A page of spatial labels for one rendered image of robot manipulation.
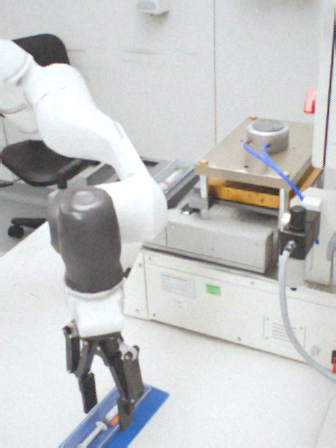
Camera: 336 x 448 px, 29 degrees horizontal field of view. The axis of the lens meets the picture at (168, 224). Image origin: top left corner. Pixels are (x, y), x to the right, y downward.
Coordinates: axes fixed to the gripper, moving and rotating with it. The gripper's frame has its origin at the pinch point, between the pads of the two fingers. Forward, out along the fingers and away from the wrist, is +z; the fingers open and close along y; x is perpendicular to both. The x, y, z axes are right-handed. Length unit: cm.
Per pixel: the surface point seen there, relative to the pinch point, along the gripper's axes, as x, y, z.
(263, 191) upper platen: -36.2, -10.3, -26.1
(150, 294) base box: -26.6, 9.1, -2.5
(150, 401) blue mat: -8.1, -3.0, 4.8
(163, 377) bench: -14.4, -1.6, 4.8
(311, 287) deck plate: -29.8, -22.9, -13.5
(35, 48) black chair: -150, 154, -8
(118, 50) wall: -172, 125, -5
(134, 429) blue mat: -1.4, -4.3, 4.7
